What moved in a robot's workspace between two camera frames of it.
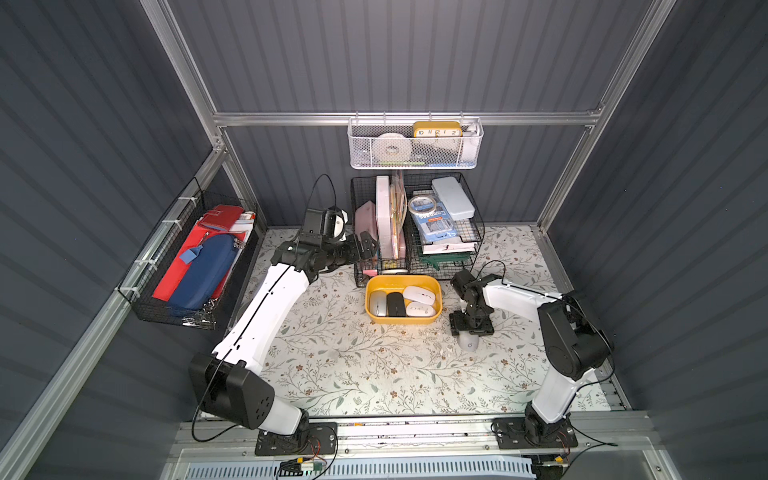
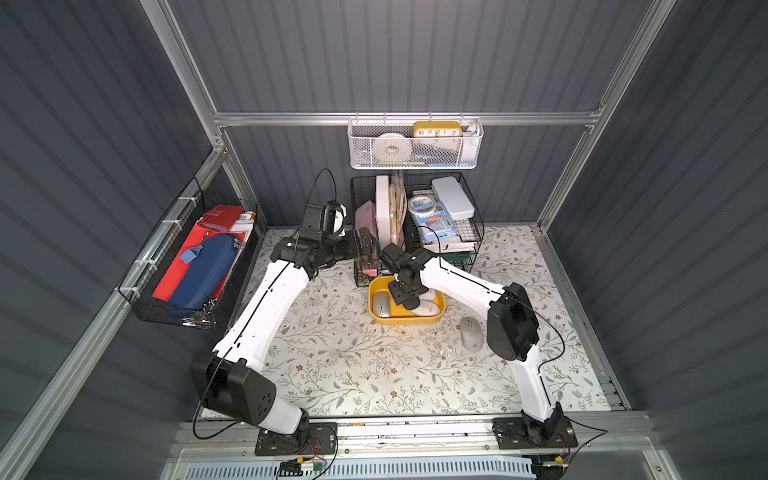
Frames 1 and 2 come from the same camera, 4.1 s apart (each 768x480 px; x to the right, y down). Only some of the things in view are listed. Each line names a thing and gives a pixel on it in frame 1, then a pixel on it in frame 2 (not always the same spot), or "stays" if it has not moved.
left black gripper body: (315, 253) stays
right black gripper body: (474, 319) → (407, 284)
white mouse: (419, 294) stays
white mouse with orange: (419, 309) stays
